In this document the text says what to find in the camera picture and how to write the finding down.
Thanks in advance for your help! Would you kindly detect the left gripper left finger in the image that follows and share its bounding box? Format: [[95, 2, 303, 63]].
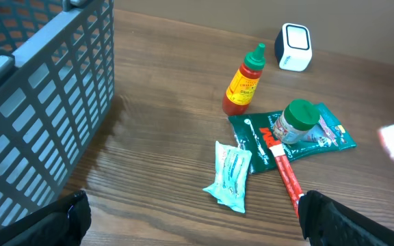
[[0, 190, 92, 246]]

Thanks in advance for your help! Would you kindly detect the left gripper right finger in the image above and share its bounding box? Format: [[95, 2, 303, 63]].
[[298, 190, 394, 246]]

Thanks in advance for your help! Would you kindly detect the red white stick sachet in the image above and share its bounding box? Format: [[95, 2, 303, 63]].
[[269, 141, 304, 217]]

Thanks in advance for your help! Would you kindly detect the green lid jar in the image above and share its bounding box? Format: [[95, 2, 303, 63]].
[[273, 99, 320, 144]]

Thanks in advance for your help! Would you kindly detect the light green wipes packet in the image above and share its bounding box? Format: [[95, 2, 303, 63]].
[[202, 141, 252, 213]]

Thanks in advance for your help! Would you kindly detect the green 3M gloves packet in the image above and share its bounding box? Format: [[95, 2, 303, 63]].
[[228, 102, 357, 174]]

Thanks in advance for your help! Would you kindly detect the red yellow sauce bottle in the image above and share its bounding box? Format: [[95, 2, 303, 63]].
[[222, 43, 266, 116]]

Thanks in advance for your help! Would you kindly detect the white barcode scanner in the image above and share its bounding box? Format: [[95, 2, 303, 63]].
[[274, 23, 313, 72]]

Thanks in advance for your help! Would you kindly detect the grey plastic mesh basket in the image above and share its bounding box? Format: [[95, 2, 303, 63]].
[[0, 0, 114, 229]]

